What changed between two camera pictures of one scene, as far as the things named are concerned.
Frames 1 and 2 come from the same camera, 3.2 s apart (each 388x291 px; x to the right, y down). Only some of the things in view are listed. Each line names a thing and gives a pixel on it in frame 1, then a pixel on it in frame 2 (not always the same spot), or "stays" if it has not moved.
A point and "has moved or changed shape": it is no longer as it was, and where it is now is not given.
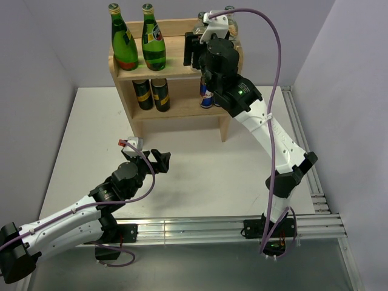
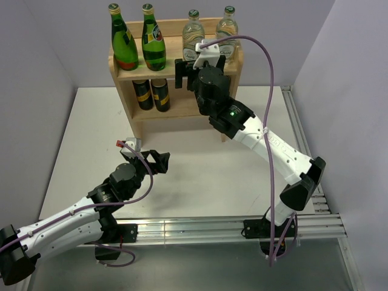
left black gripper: x=161 y=165 stays
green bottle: x=124 y=48 stays
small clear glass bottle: x=200 y=27 has moved or changed shape
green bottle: x=153 y=45 stays
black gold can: x=144 y=93 stays
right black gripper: x=192 y=44 to x=184 y=69
